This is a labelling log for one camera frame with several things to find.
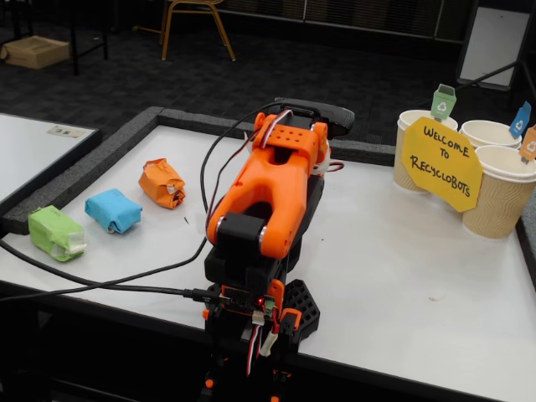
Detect orange taped gripper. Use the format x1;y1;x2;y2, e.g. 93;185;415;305
317;137;332;173

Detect orange paper rubbish packet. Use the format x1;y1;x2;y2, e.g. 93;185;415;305
137;157;187;210

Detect blue paper rubbish packet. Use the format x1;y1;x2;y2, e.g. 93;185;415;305
85;188;143;235

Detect black robot base clamp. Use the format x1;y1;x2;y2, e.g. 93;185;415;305
200;278;322;402

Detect green paper rubbish packet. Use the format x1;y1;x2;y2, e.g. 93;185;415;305
28;205;88;264

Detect short dark grey foam strip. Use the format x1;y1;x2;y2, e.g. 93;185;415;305
328;137;397;168

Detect ribbed beige paper cup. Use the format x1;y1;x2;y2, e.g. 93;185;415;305
392;109;460;196
458;120;524;150
461;145;536;240

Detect yellow welcome paper sign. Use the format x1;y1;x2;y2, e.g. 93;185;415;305
400;116;484;214

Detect green recycling bin tag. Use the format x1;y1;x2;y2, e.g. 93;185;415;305
430;83;457;123

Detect long dark grey foam strip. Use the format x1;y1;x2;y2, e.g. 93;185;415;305
155;106;257;139

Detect black metal stand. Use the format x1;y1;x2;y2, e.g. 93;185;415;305
454;58;536;112

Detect blue recycling bin tag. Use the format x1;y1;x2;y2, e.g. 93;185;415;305
508;100;533;140

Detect orange recycling bin tag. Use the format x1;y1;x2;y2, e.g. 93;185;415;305
518;124;536;165

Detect small paper label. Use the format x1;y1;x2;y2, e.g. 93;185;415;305
46;124;88;140

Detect black metal table legs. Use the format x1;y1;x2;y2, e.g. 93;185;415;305
69;0;109;77

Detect white table black edge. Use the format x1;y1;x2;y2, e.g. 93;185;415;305
0;111;104;215

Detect brown cardboard box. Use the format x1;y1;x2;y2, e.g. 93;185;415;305
0;35;71;70

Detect servo wire along arm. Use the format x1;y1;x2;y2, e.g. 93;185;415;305
207;108;345;223

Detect thin black webcam cable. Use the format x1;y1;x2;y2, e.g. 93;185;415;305
0;106;294;302

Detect controller board orange mount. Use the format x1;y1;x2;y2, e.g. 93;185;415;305
220;279;286;327

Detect thick black USB cable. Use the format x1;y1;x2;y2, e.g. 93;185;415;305
0;239;230;306

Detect gold metal frame chair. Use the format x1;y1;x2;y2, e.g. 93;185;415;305
132;0;237;63

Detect white panel black frame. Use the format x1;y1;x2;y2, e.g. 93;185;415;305
455;0;533;92

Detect red white black servo wire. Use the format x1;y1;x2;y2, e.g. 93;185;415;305
244;322;280;378

